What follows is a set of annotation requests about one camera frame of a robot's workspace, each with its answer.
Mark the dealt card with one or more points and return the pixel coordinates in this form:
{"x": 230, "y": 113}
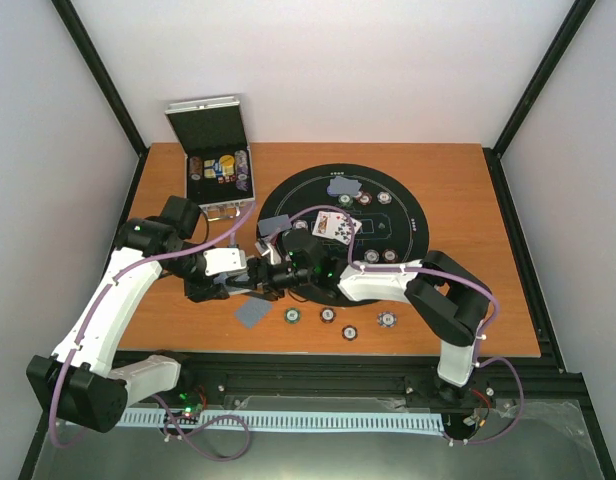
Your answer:
{"x": 252, "y": 312}
{"x": 349, "y": 189}
{"x": 271, "y": 225}

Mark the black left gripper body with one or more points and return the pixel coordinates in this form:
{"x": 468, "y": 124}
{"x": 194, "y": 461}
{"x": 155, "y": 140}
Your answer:
{"x": 178, "y": 267}

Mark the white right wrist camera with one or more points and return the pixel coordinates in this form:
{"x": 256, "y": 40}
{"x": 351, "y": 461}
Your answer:
{"x": 268, "y": 252}

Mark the blue poker chip stack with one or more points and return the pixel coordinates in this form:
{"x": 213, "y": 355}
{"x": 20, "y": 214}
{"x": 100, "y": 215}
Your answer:
{"x": 387, "y": 319}

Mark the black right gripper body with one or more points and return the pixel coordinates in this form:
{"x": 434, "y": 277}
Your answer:
{"x": 291, "y": 278}

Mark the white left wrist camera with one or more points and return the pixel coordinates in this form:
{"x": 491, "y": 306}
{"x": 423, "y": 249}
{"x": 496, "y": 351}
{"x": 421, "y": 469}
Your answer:
{"x": 224, "y": 260}

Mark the brown chips in case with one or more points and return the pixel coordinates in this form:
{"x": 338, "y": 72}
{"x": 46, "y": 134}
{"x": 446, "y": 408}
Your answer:
{"x": 195, "y": 168}

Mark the green chips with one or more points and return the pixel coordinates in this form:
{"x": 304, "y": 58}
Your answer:
{"x": 345, "y": 200}

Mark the brown chip mat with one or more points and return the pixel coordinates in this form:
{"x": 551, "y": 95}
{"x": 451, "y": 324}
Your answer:
{"x": 390, "y": 256}

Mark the face-up clubs card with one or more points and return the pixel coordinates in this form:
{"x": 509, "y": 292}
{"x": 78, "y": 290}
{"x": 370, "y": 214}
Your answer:
{"x": 342, "y": 229}

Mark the face-up king card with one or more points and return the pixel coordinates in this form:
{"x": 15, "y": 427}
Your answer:
{"x": 325, "y": 225}

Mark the light blue cable duct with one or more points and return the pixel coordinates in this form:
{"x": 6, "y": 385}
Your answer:
{"x": 290, "y": 421}

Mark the brown poker chip stack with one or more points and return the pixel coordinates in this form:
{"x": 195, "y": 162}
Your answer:
{"x": 327, "y": 315}

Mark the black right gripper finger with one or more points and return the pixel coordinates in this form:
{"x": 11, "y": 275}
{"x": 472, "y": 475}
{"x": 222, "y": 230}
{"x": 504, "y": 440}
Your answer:
{"x": 262, "y": 293}
{"x": 256, "y": 269}

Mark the blue-backed card deck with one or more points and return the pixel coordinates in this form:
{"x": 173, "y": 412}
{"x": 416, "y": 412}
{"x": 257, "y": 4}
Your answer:
{"x": 231, "y": 285}

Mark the yellow button in case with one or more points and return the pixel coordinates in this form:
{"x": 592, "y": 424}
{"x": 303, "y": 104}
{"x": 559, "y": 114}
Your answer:
{"x": 227, "y": 163}

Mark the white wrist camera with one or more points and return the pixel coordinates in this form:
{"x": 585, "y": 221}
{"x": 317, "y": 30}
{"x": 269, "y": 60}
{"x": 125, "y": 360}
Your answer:
{"x": 224, "y": 260}
{"x": 268, "y": 252}

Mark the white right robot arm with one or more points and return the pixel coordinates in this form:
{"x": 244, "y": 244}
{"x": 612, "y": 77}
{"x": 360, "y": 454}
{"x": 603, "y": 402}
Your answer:
{"x": 452, "y": 302}

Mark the green poker chip stack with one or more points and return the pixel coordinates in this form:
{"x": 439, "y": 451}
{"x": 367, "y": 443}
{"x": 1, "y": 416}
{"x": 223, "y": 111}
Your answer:
{"x": 292, "y": 315}

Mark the black round poker mat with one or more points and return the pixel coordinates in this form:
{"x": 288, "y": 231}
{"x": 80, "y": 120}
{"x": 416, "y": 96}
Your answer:
{"x": 400, "y": 225}

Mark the purple chips in case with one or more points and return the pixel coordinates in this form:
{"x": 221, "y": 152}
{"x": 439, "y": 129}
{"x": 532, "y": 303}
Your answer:
{"x": 242, "y": 169}

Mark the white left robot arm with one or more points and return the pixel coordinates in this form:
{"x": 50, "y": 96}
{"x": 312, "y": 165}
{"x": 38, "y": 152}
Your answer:
{"x": 78, "y": 382}

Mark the aluminium poker chip case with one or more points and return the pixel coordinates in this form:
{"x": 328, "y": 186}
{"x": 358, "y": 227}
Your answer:
{"x": 209, "y": 128}

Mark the single brown chip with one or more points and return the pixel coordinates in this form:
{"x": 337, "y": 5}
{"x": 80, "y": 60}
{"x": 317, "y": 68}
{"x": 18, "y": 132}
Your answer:
{"x": 349, "y": 332}

